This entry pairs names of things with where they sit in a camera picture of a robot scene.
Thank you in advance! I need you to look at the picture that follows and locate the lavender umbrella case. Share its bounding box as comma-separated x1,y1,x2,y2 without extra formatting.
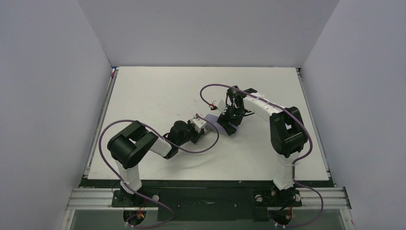
204,114,238,137

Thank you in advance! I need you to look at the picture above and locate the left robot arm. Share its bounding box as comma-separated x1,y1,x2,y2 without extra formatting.
107,120,205,206

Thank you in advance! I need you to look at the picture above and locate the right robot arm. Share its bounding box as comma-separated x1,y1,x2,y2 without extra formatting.
214,86,308,207

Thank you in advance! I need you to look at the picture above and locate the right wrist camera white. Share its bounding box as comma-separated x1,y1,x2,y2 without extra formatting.
213,99,227,115

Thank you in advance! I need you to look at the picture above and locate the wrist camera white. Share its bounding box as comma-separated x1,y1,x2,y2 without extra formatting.
190,117,207,132
213,99,227,115

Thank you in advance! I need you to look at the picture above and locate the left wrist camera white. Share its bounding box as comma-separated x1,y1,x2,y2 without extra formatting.
190,117,207,132

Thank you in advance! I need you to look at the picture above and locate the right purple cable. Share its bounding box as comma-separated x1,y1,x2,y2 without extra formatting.
200,83,324,229

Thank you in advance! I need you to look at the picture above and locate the purple cable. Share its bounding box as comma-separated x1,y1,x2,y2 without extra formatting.
98,115,220,230
200,83,324,229

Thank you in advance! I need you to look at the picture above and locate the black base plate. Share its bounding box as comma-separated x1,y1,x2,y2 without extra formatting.
79,178,332,225

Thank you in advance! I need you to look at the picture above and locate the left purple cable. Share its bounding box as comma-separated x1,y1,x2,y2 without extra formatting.
98,115,220,230

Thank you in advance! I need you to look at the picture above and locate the aluminium frame rail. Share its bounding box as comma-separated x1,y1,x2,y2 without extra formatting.
66,187,351,210

